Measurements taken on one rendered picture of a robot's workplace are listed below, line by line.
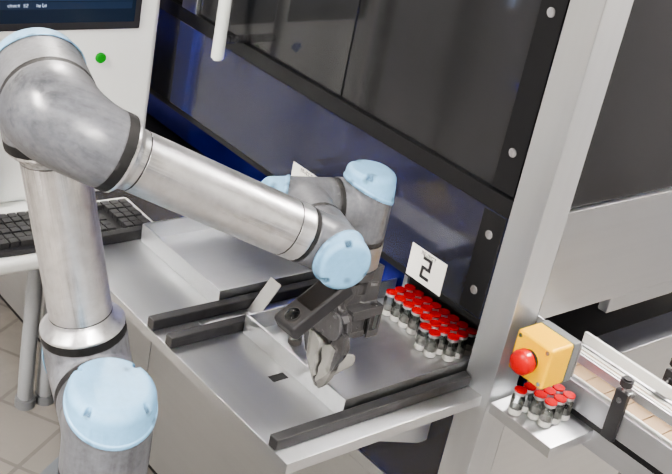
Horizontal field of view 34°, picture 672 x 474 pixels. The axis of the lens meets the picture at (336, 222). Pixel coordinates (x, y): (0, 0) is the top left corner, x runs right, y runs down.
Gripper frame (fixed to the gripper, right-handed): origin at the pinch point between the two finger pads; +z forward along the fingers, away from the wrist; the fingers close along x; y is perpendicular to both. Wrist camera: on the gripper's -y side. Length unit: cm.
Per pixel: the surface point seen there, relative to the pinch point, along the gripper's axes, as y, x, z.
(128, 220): 9, 71, 9
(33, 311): 5, 99, 46
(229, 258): 13.0, 42.1, 3.1
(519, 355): 23.6, -17.9, -9.7
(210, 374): -10.8, 11.9, 3.6
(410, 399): 13.2, -8.1, 1.9
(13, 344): 27, 151, 91
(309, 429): -7.0, -7.9, 1.5
